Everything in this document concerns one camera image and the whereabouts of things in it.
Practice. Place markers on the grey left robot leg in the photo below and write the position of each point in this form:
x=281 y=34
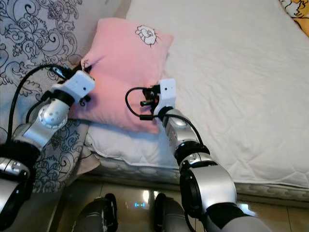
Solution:
x=99 y=217

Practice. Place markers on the white mattress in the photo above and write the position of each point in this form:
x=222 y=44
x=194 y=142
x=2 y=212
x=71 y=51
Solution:
x=125 y=176

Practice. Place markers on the pink pillow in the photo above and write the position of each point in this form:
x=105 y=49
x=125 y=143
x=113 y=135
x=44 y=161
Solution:
x=120 y=58

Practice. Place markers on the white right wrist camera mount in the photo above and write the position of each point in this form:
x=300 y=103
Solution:
x=168 y=92

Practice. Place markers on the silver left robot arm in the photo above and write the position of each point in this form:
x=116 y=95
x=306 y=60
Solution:
x=48 y=116

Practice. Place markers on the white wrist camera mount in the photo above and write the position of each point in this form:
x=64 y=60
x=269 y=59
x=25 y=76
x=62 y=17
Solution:
x=168 y=92
x=79 y=84

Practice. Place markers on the white quilted mattress pad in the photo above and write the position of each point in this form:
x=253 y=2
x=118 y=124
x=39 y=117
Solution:
x=231 y=87

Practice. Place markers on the grey floral print bedding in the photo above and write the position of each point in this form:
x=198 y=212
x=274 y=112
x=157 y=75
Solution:
x=29 y=34

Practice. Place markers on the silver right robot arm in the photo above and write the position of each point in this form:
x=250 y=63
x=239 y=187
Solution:
x=212 y=186

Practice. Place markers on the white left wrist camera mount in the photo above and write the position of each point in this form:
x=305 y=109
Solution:
x=79 y=84

